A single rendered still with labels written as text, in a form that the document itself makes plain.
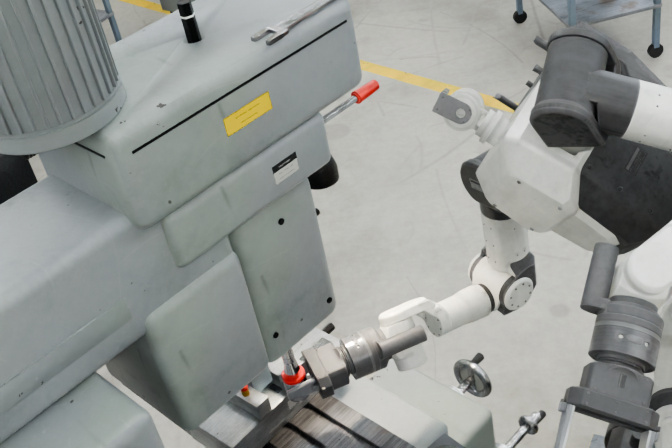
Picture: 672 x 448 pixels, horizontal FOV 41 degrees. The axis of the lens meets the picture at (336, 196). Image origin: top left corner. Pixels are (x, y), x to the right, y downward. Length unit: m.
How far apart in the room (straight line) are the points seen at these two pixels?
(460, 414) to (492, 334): 1.28
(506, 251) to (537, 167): 0.45
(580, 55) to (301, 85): 0.42
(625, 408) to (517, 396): 2.01
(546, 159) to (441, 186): 2.78
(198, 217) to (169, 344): 0.20
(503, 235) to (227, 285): 0.66
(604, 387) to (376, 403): 0.93
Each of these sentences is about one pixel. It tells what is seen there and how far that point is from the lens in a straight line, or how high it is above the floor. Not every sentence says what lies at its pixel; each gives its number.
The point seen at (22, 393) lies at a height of 1.62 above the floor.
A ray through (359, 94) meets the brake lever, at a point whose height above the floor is 1.71.
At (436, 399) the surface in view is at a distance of 2.25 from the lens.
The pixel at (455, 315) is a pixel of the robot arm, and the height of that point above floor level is 1.14.
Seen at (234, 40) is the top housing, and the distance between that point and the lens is 1.36.
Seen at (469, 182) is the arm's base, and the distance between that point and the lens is 1.80.
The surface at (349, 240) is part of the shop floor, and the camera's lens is 3.99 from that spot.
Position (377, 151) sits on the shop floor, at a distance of 4.54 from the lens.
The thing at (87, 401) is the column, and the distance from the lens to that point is 1.33.
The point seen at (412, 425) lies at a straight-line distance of 2.05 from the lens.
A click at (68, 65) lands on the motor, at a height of 1.99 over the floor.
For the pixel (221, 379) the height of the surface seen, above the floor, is 1.40.
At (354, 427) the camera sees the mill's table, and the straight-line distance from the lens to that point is 1.96.
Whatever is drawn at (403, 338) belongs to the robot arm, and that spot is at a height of 1.18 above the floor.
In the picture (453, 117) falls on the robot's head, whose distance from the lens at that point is 1.54.
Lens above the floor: 2.44
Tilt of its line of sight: 35 degrees down
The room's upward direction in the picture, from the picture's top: 12 degrees counter-clockwise
